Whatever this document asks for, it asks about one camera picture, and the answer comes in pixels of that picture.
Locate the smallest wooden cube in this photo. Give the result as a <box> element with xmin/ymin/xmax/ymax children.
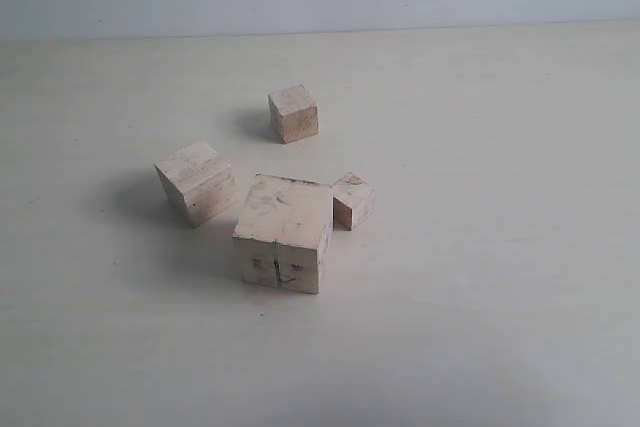
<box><xmin>333</xmin><ymin>172</ymin><xmax>375</xmax><ymax>231</ymax></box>

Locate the third largest wooden cube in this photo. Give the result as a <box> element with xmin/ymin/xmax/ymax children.
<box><xmin>268</xmin><ymin>84</ymin><xmax>319</xmax><ymax>144</ymax></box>

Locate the second largest wooden cube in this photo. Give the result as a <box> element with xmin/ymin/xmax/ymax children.
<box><xmin>154</xmin><ymin>140</ymin><xmax>238</xmax><ymax>228</ymax></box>

